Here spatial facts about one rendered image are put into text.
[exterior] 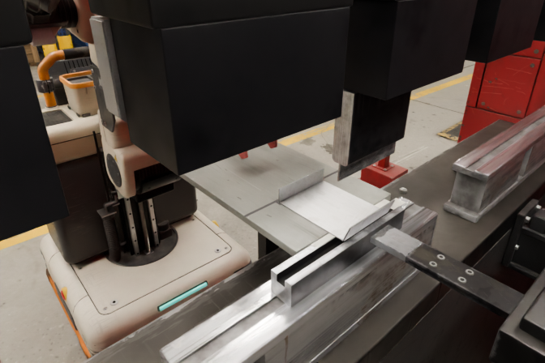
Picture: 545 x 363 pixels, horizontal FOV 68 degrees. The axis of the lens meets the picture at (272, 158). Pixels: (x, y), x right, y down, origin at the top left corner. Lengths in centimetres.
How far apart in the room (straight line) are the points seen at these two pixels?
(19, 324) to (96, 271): 46
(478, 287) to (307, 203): 21
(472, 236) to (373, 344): 29
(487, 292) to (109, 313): 120
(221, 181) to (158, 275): 99
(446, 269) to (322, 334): 15
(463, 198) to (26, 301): 175
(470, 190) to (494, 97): 57
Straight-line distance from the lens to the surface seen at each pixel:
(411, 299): 60
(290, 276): 43
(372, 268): 50
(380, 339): 55
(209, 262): 155
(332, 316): 48
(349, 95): 38
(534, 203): 93
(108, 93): 28
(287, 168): 61
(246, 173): 59
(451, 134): 351
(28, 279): 217
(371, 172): 255
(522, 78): 127
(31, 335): 190
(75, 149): 144
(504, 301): 44
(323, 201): 53
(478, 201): 78
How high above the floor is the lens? 129
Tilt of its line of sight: 27 degrees down
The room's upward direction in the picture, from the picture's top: straight up
